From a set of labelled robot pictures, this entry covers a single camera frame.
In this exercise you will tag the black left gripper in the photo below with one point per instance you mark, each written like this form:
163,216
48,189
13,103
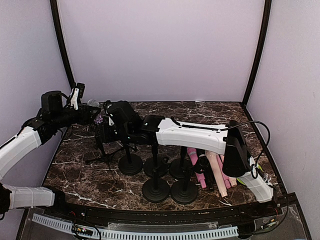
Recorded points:
85,118

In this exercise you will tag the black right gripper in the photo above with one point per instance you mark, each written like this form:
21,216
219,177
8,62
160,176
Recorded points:
107,138

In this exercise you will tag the black tripod shock-mount stand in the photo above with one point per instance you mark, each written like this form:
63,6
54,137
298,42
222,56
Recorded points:
105,157

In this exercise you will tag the black stand of small beige microphone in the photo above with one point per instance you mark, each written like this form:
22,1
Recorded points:
130,164

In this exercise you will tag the black round-base stand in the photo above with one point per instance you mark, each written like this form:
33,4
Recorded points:
184,191
156,189

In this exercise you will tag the black stand with clip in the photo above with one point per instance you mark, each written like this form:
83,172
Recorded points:
178,166

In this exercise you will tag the black round-base stand front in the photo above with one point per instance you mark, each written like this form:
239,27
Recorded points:
184,191

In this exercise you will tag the black microphone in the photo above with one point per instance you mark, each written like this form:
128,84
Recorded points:
206,168

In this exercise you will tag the small beige microphone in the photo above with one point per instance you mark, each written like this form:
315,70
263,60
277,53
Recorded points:
212,158

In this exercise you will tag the beige microphone tall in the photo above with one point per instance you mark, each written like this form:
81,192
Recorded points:
232,180

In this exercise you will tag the glitter silver-head microphone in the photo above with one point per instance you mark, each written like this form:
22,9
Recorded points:
95,103

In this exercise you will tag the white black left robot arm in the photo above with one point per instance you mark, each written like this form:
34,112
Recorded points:
35,132

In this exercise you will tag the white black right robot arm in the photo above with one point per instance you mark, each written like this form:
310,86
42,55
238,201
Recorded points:
169,151

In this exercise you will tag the green plate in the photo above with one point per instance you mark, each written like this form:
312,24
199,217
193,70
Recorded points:
260,168

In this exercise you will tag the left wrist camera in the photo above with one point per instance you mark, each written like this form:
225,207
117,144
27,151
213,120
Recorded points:
75,96

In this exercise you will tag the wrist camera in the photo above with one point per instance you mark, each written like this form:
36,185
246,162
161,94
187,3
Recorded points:
75,96
106,105

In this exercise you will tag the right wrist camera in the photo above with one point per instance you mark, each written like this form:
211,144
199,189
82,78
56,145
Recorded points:
106,105

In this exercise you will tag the white cable duct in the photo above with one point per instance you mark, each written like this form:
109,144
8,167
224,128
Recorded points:
122,231

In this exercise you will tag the black front rail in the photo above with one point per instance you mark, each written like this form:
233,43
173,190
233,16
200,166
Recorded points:
239,214

